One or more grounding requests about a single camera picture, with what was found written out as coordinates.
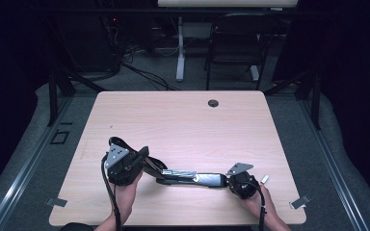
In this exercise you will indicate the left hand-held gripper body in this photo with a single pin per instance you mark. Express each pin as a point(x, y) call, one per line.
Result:
point(122, 166)

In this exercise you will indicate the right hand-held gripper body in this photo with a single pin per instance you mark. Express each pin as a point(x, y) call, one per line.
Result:
point(242, 186)

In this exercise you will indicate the black stapler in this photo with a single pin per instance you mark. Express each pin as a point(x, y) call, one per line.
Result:
point(155, 165)

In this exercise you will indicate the silver staple strip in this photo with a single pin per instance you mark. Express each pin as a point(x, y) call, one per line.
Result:
point(265, 179)

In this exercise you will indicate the person's right hand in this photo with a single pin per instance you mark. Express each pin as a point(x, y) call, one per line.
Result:
point(260, 205)

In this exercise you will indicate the person's left hand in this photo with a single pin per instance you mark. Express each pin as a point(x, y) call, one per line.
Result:
point(126, 199)

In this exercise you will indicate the grey tape piece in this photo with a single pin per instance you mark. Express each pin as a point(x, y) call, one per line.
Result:
point(56, 202)
point(299, 202)

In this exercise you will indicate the person's dark clothing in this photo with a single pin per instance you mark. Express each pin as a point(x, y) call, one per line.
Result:
point(75, 227)

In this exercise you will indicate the black table grommet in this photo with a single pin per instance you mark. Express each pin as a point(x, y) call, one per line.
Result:
point(213, 103)

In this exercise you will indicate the black metal stand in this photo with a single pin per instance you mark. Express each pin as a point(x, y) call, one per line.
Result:
point(58, 93)
point(308, 93)

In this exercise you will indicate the white desk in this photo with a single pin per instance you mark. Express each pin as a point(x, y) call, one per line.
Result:
point(181, 48)

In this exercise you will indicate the dark cabinet with red light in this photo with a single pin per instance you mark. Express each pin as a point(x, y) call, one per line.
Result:
point(90, 41)

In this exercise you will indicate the black folding chair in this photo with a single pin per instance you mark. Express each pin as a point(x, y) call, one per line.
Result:
point(237, 41)

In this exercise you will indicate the aluminium floor rail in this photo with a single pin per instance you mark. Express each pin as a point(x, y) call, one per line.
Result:
point(25, 166)
point(334, 166)

